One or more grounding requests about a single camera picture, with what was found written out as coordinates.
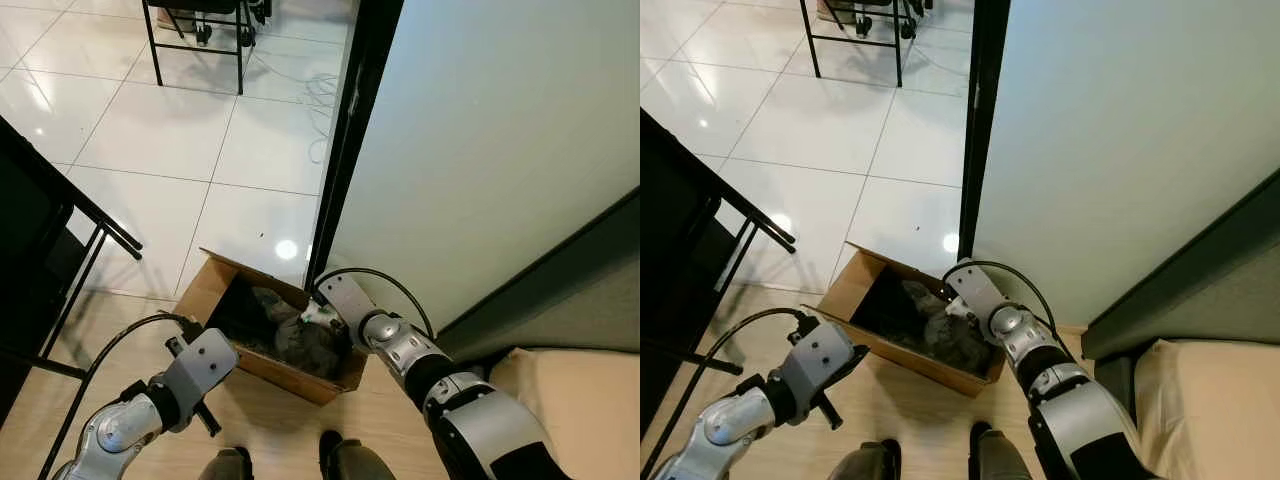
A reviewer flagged grey cloth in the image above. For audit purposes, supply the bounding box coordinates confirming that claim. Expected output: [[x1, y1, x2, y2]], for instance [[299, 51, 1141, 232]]
[[248, 286, 349, 381], [900, 280, 999, 376]]

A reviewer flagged brown cardboard box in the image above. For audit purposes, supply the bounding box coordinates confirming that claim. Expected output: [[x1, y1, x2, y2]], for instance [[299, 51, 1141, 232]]
[[815, 242, 1007, 398], [172, 247, 369, 406]]

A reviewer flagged beige sheeted mattress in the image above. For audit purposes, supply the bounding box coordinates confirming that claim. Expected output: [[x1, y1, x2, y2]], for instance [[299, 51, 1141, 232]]
[[1133, 338, 1280, 480], [487, 345, 641, 480]]

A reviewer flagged black metal rack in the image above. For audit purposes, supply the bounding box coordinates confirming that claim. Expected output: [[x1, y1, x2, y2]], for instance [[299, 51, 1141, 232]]
[[142, 0, 273, 97], [800, 0, 933, 89]]

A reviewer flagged black metal-legged table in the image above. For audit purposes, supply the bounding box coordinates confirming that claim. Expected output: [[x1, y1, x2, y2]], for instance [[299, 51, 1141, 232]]
[[0, 115, 143, 421], [640, 108, 797, 401]]

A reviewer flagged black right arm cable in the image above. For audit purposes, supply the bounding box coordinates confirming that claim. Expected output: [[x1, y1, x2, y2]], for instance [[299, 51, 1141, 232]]
[[312, 267, 436, 341], [948, 260, 1057, 333]]

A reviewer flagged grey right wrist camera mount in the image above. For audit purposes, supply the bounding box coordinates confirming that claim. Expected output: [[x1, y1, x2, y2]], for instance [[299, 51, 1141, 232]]
[[945, 260, 1009, 323], [318, 272, 377, 331]]

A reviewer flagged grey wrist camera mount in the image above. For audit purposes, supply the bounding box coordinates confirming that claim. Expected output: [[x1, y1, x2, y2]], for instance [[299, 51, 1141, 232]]
[[780, 320, 871, 401], [945, 260, 1009, 323], [318, 272, 377, 331], [163, 328, 239, 406]]

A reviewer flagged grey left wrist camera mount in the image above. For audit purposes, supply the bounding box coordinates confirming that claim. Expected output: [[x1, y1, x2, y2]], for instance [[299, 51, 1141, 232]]
[[780, 320, 871, 401], [163, 328, 239, 406]]

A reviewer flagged black door frame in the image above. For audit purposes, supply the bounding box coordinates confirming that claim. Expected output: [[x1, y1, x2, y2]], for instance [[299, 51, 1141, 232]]
[[957, 0, 1011, 263], [303, 0, 403, 293]]

